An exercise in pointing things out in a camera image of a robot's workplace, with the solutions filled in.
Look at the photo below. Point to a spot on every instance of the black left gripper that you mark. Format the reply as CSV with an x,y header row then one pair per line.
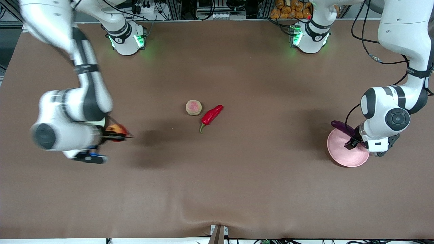
x,y
355,139

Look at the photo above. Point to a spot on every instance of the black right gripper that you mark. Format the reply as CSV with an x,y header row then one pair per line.
x,y
110,134

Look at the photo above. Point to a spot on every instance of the red pomegranate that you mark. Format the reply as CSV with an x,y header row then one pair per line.
x,y
115,129

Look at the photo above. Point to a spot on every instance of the long purple eggplant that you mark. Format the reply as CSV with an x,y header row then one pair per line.
x,y
340,126

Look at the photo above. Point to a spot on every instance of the pink green peach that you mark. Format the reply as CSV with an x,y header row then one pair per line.
x,y
194,107

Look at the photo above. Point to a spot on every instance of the red chili pepper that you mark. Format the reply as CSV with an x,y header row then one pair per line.
x,y
211,116

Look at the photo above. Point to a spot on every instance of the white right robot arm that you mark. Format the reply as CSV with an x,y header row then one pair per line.
x,y
64,112

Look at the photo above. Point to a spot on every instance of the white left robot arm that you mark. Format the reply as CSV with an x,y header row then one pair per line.
x,y
386,118

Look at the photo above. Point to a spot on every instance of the pale pink round plate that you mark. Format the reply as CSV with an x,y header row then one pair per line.
x,y
346,154

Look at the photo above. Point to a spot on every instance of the brown table mat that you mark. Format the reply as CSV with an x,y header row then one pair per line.
x,y
217,189

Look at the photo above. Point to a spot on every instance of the white power strip with plugs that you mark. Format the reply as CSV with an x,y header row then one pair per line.
x,y
147,8

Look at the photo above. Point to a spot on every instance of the bag of orange buns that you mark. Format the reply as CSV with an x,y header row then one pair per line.
x,y
291,9

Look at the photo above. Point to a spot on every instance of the white terminal block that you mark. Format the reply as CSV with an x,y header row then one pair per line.
x,y
225,15

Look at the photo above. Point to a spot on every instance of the grey metal table bracket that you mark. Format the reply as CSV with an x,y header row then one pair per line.
x,y
218,234

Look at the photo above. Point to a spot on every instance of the aluminium frame profile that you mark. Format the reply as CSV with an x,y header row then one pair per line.
x,y
8,17

